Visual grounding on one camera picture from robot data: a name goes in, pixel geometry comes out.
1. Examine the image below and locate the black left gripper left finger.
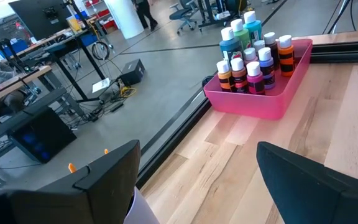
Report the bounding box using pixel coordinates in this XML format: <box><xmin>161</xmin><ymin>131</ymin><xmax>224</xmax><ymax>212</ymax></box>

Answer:
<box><xmin>0</xmin><ymin>139</ymin><xmax>142</xmax><ymax>224</ymax></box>

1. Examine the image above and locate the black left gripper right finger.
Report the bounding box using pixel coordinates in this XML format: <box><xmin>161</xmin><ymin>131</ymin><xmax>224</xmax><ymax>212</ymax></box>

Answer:
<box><xmin>256</xmin><ymin>141</ymin><xmax>358</xmax><ymax>224</ymax></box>

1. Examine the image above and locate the magenta paint bottle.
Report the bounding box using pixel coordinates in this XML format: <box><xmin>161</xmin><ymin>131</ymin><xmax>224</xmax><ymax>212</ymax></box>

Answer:
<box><xmin>246</xmin><ymin>61</ymin><xmax>266</xmax><ymax>96</ymax></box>

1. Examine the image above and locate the purple paint bottle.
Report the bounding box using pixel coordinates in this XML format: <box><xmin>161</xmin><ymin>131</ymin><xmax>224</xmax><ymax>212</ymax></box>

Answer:
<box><xmin>257</xmin><ymin>47</ymin><xmax>276</xmax><ymax>90</ymax></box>

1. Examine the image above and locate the bright orange striped paint bottle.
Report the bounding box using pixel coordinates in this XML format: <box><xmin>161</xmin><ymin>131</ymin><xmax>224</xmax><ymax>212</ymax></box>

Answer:
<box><xmin>277</xmin><ymin>34</ymin><xmax>296</xmax><ymax>78</ymax></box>

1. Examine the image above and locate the rust brown striped paint bottle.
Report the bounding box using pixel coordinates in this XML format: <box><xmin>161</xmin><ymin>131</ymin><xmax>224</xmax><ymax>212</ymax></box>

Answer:
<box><xmin>230</xmin><ymin>57</ymin><xmax>249</xmax><ymax>94</ymax></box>

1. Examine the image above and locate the yellow striped paint bottle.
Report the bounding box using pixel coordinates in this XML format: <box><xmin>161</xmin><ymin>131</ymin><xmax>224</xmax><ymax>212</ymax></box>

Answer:
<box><xmin>216</xmin><ymin>60</ymin><xmax>236</xmax><ymax>93</ymax></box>

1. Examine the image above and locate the dark brown paint bottle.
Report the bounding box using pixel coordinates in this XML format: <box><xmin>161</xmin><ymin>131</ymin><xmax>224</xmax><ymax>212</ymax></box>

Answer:
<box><xmin>263</xmin><ymin>31</ymin><xmax>280</xmax><ymax>71</ymax></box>

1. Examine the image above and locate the plain pink paint bottle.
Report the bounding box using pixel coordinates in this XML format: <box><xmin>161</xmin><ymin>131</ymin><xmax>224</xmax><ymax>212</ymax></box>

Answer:
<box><xmin>243</xmin><ymin>47</ymin><xmax>259</xmax><ymax>66</ymax></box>

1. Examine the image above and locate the black white paint bottle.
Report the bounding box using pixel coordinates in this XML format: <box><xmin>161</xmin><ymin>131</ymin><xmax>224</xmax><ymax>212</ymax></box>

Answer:
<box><xmin>253</xmin><ymin>39</ymin><xmax>266</xmax><ymax>52</ymax></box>

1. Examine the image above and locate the large black paint bottle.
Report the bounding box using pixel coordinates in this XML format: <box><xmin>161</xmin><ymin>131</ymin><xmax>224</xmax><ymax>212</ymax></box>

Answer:
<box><xmin>218</xmin><ymin>26</ymin><xmax>244</xmax><ymax>65</ymax></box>

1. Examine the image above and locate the large teal paint bottle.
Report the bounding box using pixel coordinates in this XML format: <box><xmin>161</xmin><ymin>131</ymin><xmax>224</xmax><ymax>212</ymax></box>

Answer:
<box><xmin>243</xmin><ymin>11</ymin><xmax>263</xmax><ymax>44</ymax></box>

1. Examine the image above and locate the black computer tower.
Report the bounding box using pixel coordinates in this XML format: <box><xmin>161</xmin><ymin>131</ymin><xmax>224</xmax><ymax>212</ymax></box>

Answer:
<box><xmin>9</xmin><ymin>105</ymin><xmax>78</xmax><ymax>164</ymax></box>

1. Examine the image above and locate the lavender plastic cup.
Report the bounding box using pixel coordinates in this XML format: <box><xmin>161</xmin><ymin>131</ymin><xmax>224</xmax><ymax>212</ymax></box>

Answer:
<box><xmin>123</xmin><ymin>186</ymin><xmax>161</xmax><ymax>224</ymax></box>

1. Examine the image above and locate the grey desk wooden top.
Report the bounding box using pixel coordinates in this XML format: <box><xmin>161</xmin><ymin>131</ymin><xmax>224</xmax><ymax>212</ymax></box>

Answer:
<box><xmin>0</xmin><ymin>65</ymin><xmax>85</xmax><ymax>187</ymax></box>

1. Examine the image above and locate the pink plastic bin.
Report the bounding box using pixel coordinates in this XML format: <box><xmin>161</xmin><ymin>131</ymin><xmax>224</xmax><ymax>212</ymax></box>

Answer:
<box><xmin>203</xmin><ymin>39</ymin><xmax>313</xmax><ymax>121</ymax></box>

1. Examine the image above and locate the black desk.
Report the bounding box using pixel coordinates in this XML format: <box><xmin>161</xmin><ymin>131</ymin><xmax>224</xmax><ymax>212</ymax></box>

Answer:
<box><xmin>20</xmin><ymin>26</ymin><xmax>111</xmax><ymax>103</ymax></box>

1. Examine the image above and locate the black box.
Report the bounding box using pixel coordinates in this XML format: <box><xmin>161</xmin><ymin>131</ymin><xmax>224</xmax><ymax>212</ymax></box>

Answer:
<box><xmin>119</xmin><ymin>58</ymin><xmax>147</xmax><ymax>86</ymax></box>

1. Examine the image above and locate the yellow container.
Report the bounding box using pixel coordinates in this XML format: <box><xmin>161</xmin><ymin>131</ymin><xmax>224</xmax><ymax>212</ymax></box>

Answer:
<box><xmin>66</xmin><ymin>16</ymin><xmax>83</xmax><ymax>34</ymax></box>

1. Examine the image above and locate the black monitor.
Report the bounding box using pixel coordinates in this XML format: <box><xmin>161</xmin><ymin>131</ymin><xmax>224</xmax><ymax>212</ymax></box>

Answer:
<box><xmin>8</xmin><ymin>0</ymin><xmax>74</xmax><ymax>41</ymax></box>

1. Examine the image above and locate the grey office chair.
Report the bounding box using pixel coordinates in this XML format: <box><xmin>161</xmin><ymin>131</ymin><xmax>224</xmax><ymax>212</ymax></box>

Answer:
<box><xmin>169</xmin><ymin>0</ymin><xmax>198</xmax><ymax>35</ymax></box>

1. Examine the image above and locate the yellow cable coil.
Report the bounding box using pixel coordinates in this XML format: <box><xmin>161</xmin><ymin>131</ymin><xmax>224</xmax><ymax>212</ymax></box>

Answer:
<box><xmin>118</xmin><ymin>86</ymin><xmax>137</xmax><ymax>99</ymax></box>

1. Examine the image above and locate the black hanging cable coil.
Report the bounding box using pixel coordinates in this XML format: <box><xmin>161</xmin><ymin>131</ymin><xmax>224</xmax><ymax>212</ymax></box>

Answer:
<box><xmin>91</xmin><ymin>41</ymin><xmax>111</xmax><ymax>62</ymax></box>

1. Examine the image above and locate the black rounded bracket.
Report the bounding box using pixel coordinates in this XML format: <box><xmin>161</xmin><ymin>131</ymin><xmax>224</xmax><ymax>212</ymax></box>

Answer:
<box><xmin>201</xmin><ymin>75</ymin><xmax>214</xmax><ymax>90</ymax></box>

